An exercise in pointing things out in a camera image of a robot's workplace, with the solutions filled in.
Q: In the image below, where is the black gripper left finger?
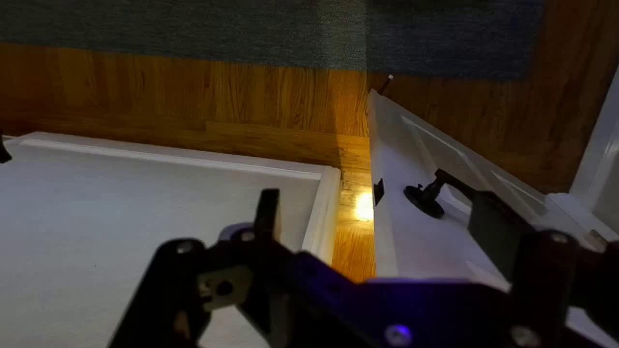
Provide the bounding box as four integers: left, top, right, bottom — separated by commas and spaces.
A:
107, 187, 301, 348

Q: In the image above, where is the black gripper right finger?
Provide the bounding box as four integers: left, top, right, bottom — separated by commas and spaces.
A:
467, 191, 619, 348

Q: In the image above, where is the white panelled door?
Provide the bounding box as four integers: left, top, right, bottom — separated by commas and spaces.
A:
366, 86, 619, 348

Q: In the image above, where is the black door latch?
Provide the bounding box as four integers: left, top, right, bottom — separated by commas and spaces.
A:
372, 175, 388, 206

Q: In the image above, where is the white upright panel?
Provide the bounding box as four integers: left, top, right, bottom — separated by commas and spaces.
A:
569, 63, 619, 235

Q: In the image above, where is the grey rug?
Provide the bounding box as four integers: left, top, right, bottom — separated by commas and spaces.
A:
0, 0, 546, 82

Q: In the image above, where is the black door handle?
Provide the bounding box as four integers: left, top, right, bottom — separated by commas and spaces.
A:
403, 167, 494, 220

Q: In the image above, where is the white door frame trim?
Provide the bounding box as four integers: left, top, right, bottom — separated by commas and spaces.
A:
10, 129, 343, 266

